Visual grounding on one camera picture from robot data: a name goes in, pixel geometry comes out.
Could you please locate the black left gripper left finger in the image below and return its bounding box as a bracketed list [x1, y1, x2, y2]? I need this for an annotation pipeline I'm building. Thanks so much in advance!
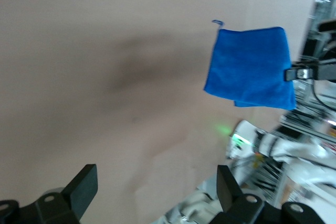
[18, 164, 99, 224]

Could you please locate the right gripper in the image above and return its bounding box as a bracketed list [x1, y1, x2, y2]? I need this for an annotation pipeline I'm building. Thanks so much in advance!
[285, 60, 336, 82]

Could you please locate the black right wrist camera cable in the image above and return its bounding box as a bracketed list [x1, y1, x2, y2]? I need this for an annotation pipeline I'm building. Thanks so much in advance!
[311, 78, 336, 112]

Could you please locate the blue microfiber towel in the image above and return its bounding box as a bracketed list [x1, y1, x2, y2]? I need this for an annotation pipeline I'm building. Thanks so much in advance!
[204, 19, 297, 111]

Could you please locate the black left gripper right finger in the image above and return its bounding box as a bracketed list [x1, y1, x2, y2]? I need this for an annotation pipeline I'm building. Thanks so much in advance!
[209, 165, 282, 224]

